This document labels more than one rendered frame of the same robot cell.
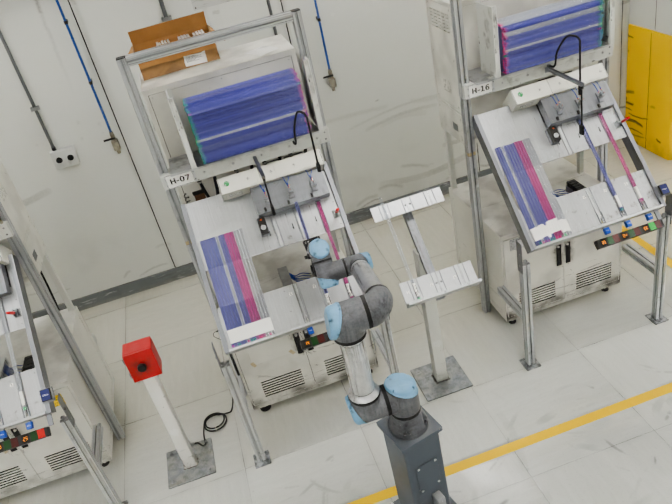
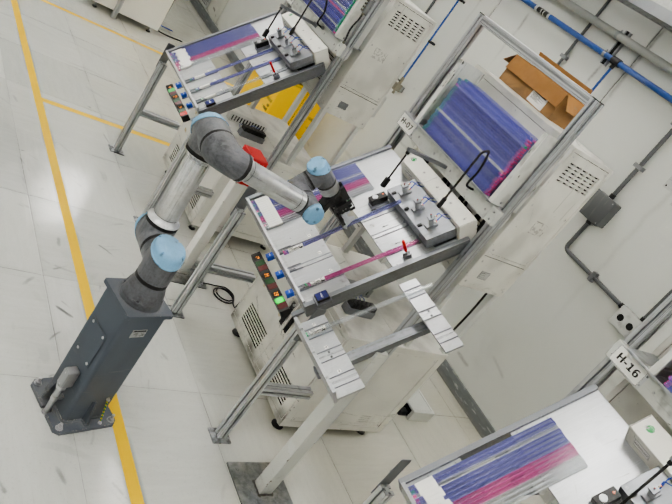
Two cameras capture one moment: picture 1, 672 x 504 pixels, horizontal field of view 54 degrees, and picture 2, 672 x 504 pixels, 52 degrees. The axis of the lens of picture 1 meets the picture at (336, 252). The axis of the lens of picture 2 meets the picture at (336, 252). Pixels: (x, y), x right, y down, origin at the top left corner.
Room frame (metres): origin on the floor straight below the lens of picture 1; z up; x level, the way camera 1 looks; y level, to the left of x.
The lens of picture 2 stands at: (0.96, -1.95, 1.90)
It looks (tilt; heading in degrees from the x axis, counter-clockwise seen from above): 22 degrees down; 53
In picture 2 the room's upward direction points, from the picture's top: 37 degrees clockwise
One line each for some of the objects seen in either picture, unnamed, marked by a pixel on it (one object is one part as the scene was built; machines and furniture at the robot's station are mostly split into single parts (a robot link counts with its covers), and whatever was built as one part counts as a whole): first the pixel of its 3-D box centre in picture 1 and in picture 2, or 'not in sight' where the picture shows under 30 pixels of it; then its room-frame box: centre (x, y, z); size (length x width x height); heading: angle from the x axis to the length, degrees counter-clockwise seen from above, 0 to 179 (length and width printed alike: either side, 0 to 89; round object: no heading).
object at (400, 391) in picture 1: (400, 394); (162, 259); (1.78, -0.11, 0.72); 0.13 x 0.12 x 0.14; 96
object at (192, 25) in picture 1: (197, 41); (552, 91); (3.11, 0.39, 1.82); 0.68 x 0.30 x 0.20; 98
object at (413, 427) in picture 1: (406, 415); (146, 286); (1.78, -0.12, 0.60); 0.15 x 0.15 x 0.10
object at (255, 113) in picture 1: (248, 115); (481, 137); (2.83, 0.24, 1.52); 0.51 x 0.13 x 0.27; 98
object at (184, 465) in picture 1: (165, 408); (217, 214); (2.38, 0.96, 0.39); 0.24 x 0.24 x 0.78; 8
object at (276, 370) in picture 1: (293, 318); (331, 338); (2.94, 0.31, 0.31); 0.70 x 0.65 x 0.62; 98
